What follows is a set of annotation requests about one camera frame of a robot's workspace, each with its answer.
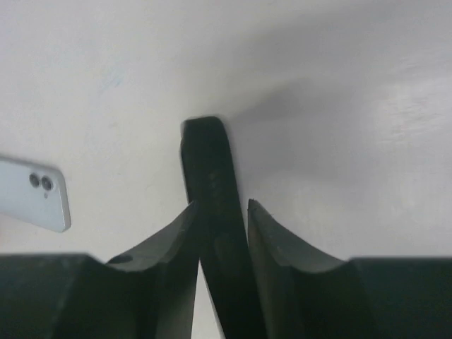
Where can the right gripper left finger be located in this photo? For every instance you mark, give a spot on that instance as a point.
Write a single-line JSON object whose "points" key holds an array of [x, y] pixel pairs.
{"points": [[145, 292]]}

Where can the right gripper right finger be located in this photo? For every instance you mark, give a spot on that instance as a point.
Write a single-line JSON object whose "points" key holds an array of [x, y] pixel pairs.
{"points": [[307, 293]]}

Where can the black phone case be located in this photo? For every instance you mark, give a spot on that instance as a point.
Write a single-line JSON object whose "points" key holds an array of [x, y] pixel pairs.
{"points": [[210, 181]]}

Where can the light blue phone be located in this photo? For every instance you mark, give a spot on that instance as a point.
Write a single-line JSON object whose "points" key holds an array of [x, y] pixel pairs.
{"points": [[35, 194]]}

